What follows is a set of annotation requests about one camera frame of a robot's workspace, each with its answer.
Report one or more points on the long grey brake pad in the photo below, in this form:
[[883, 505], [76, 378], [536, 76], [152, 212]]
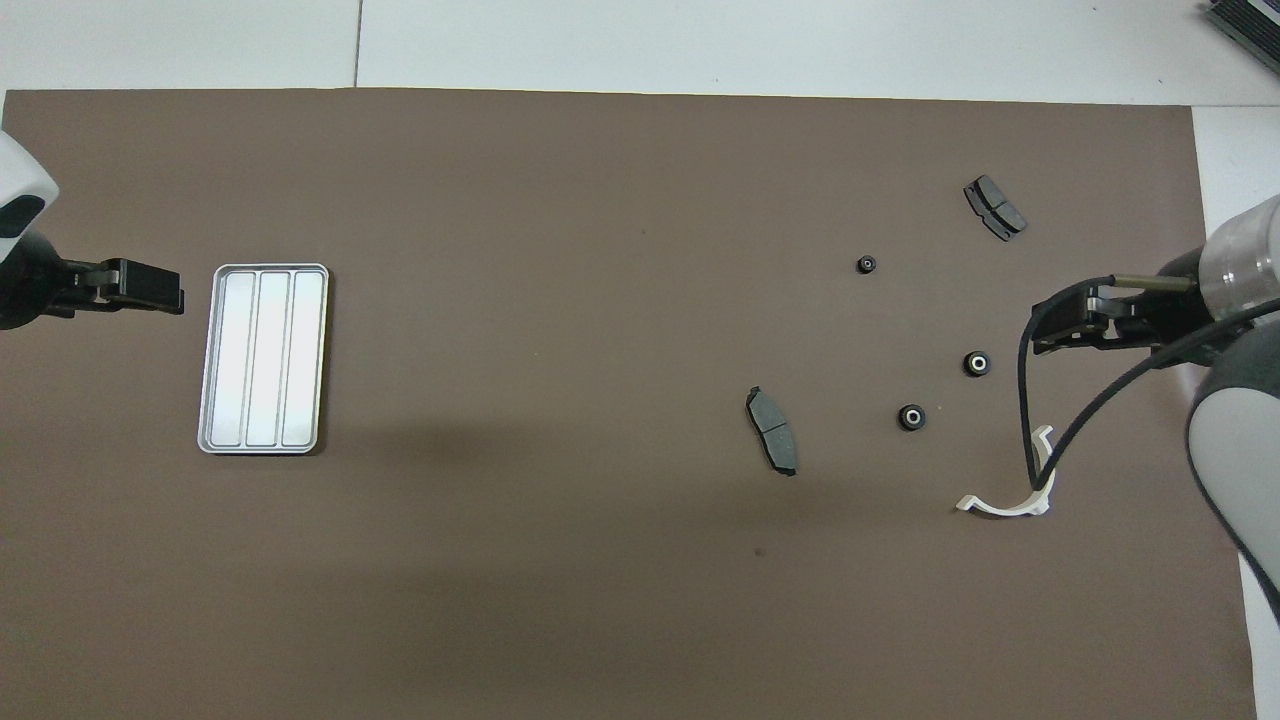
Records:
[[770, 425]]

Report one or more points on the large black bearing gear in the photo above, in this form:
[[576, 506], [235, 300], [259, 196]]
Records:
[[977, 363], [911, 417]]

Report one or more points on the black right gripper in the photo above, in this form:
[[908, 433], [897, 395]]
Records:
[[1180, 320]]

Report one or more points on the silver metal tray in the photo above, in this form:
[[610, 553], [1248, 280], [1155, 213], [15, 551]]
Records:
[[265, 360]]

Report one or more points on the brown table mat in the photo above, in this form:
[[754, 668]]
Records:
[[600, 560]]

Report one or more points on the dark ribbed device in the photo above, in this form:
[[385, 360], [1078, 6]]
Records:
[[1250, 18]]

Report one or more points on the white curved plastic bracket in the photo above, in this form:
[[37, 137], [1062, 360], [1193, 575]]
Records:
[[1010, 511]]

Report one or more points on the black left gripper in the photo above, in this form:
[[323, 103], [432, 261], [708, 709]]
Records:
[[25, 280]]

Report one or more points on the short grey brake pad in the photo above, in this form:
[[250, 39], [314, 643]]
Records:
[[990, 205]]

